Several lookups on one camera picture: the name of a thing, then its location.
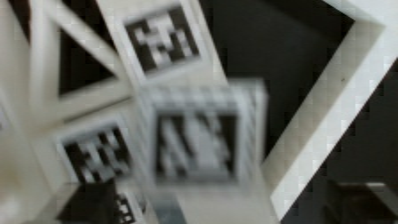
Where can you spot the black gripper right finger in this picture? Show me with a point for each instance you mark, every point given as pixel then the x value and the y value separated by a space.
pixel 361 204

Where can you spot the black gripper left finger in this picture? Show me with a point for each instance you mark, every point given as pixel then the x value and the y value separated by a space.
pixel 89 208

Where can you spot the white chair leg cube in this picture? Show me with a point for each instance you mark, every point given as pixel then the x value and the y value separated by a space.
pixel 199 124

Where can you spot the white chair back frame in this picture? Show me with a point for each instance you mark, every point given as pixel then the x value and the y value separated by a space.
pixel 87 51

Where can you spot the white U-shaped fence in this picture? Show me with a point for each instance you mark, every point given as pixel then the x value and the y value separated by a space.
pixel 334 101

